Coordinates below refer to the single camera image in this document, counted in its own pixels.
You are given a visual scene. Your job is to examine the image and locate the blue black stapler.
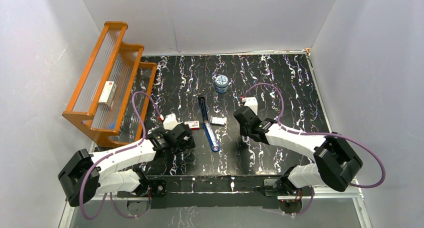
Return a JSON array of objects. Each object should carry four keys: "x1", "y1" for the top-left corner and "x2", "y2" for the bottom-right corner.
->
[{"x1": 197, "y1": 96, "x2": 220, "y2": 152}]

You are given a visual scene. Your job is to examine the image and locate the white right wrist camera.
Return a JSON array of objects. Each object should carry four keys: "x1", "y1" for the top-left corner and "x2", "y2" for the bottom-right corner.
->
[{"x1": 241, "y1": 96, "x2": 258, "y2": 115}]

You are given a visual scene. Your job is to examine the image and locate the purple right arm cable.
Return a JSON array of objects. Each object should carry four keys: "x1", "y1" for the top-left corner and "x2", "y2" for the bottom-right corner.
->
[{"x1": 241, "y1": 82, "x2": 387, "y2": 217}]

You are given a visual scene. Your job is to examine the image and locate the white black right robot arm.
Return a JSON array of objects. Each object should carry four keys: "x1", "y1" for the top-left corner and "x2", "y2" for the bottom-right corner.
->
[{"x1": 233, "y1": 106, "x2": 363, "y2": 195}]

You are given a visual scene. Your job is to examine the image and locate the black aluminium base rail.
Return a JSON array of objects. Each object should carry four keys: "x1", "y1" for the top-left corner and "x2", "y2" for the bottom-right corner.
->
[{"x1": 64, "y1": 173, "x2": 365, "y2": 217}]

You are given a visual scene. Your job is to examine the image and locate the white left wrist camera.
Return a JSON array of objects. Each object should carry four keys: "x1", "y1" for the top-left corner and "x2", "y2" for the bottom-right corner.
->
[{"x1": 159, "y1": 113, "x2": 179, "y2": 131}]

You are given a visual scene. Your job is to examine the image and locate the white light-blue staple remover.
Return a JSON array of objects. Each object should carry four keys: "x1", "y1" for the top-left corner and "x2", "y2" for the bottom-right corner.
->
[{"x1": 241, "y1": 136, "x2": 250, "y2": 143}]

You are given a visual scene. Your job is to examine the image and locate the white red box on shelf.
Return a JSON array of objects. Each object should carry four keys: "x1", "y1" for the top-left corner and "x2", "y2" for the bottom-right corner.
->
[{"x1": 98, "y1": 81, "x2": 117, "y2": 107}]

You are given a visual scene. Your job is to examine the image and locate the red white staples box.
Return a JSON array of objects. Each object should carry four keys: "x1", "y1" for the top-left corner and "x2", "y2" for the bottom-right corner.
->
[{"x1": 184, "y1": 120, "x2": 200, "y2": 130}]

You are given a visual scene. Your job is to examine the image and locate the orange wooden tiered shelf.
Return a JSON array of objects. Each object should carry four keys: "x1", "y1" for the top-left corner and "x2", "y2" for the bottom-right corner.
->
[{"x1": 62, "y1": 21, "x2": 158, "y2": 148}]

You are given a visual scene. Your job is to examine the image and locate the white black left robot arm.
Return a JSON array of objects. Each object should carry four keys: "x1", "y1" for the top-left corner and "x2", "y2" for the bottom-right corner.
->
[{"x1": 58, "y1": 123, "x2": 196, "y2": 207}]

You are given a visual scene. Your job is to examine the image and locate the blue white round tin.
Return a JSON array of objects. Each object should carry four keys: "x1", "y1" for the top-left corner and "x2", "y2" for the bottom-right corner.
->
[{"x1": 215, "y1": 74, "x2": 230, "y2": 94}]

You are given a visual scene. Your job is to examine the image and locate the silver staple strips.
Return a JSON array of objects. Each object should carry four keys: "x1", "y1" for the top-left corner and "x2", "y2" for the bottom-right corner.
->
[{"x1": 209, "y1": 116, "x2": 228, "y2": 126}]

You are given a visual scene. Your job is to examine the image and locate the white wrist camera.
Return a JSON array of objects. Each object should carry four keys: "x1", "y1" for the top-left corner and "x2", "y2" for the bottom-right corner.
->
[
  {"x1": 159, "y1": 113, "x2": 179, "y2": 131},
  {"x1": 241, "y1": 96, "x2": 258, "y2": 115}
]

